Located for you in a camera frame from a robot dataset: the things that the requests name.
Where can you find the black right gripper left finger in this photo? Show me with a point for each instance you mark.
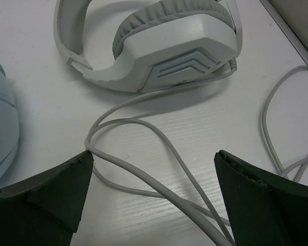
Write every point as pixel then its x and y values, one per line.
pixel 46 209

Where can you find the aluminium table frame rail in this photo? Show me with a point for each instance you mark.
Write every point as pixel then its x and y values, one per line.
pixel 287 31

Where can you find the white grey headphones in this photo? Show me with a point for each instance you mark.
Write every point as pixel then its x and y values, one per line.
pixel 166 44

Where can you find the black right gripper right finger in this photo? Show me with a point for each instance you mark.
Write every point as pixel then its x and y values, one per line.
pixel 263 208

